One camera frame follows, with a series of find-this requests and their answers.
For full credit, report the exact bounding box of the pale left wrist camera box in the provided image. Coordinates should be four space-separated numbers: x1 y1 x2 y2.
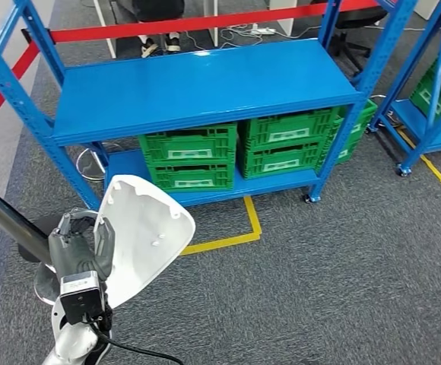
59 271 107 326

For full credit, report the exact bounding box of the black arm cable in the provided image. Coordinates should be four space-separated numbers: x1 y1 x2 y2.
91 322 185 365

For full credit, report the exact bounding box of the person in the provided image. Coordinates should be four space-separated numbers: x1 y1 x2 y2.
131 0 186 59

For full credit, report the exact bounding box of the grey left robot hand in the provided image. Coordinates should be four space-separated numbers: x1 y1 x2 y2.
48 208 116 282

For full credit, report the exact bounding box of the white desk panel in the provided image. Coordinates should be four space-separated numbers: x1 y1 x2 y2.
269 0 296 37
92 0 117 60
203 0 219 48

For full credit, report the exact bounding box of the blue metal shelf rack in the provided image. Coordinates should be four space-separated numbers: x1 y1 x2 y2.
0 0 419 210
368 0 441 178

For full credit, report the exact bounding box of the red barrier belt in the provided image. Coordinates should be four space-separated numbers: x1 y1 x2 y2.
0 41 42 138
48 0 379 45

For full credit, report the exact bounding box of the white power cable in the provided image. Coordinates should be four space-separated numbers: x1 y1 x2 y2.
184 22 322 52

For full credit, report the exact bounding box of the black office chair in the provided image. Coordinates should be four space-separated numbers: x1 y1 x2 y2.
310 0 390 78

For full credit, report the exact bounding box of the white plastic cover part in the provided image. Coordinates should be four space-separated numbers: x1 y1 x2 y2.
92 174 196 309

